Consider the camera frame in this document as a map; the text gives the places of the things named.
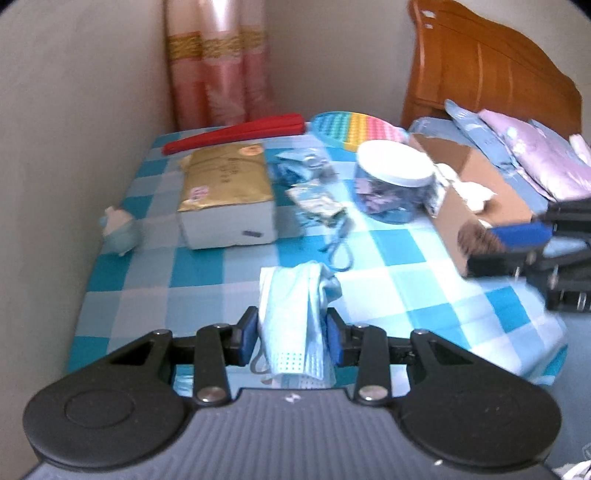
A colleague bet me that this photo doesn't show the blue face mask bundle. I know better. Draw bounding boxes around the blue face mask bundle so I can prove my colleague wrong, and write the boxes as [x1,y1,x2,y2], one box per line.
[250,261,342,389]

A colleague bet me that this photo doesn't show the brown scrunchie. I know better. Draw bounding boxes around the brown scrunchie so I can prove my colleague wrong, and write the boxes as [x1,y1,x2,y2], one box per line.
[457,221,506,258]

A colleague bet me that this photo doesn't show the white cloth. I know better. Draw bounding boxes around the white cloth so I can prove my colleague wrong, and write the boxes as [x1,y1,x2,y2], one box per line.
[436,163,496,214]

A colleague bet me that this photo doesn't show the cardboard box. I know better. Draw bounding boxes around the cardboard box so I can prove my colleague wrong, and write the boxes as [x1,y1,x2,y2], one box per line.
[409,134,533,277]

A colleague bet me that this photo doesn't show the purple floral pillow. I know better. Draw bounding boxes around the purple floral pillow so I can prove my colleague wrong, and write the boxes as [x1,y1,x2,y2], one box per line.
[478,110,590,201]

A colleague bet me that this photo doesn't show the blue checked tablecloth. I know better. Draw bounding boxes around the blue checked tablecloth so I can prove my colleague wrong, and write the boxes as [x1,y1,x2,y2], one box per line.
[68,136,567,385]

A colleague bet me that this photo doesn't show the clear jar white lid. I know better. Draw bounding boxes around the clear jar white lid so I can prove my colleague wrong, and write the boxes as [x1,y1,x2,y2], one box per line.
[353,140,435,224]

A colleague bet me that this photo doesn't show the gold wrapped tissue pack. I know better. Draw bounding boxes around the gold wrapped tissue pack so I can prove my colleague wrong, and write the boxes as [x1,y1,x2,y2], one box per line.
[177,143,277,250]

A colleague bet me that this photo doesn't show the blue bed quilt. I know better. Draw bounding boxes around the blue bed quilt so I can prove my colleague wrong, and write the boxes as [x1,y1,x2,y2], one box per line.
[409,99,550,214]

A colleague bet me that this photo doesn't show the blue white plush toy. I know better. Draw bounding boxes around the blue white plush toy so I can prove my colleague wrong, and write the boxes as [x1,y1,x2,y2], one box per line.
[99,206,141,256]

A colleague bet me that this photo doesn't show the packaged blue masks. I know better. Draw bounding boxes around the packaged blue masks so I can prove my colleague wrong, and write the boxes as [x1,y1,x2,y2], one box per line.
[270,148,335,186]

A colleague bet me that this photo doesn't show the wooden headboard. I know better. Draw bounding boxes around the wooden headboard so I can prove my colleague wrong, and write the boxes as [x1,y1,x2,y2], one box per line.
[401,1,582,137]

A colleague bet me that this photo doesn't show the rainbow pop-it toy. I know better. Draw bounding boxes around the rainbow pop-it toy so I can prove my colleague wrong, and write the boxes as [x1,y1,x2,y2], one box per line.
[310,111,409,152]

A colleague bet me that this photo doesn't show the red folding fan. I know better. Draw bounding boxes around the red folding fan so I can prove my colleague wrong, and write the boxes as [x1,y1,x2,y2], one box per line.
[161,114,307,155]

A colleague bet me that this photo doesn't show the pink gold curtain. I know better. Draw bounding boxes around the pink gold curtain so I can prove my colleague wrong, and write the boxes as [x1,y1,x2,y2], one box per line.
[164,0,274,130]

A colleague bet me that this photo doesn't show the blue floral pouch with cord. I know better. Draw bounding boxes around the blue floral pouch with cord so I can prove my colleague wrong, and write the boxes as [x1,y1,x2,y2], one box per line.
[286,180,353,272]

